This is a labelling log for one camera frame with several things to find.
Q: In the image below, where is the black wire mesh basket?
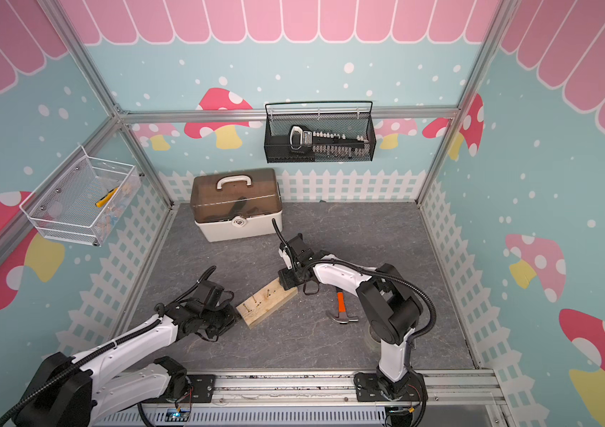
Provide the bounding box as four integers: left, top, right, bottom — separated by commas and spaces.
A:
263, 101, 377, 164

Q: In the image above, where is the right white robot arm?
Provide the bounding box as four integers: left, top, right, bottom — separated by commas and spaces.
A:
272, 220, 437, 426

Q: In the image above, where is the socket wrench set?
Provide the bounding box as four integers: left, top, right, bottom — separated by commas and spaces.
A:
288, 126, 372, 161

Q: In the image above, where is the wooden block with nails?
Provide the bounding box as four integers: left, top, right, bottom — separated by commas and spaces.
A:
237, 279, 298, 328

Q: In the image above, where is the white wire mesh basket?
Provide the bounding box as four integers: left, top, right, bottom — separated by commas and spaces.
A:
20, 146, 142, 247

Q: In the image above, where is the clear tape roll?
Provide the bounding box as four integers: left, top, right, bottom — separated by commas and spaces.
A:
363, 326, 381, 353

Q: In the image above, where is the yellow utility knife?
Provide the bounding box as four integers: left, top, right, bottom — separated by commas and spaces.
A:
95, 187, 119, 209

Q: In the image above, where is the orange black claw hammer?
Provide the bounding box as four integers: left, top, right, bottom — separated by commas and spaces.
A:
327, 288, 359, 325

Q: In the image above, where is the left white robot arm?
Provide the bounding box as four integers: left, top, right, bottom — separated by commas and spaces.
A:
0, 267, 238, 426

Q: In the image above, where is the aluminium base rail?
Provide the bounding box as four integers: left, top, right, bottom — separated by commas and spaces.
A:
93, 369, 512, 427

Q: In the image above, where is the brown lid white toolbox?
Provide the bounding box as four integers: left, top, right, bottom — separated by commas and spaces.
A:
190, 168, 283, 243

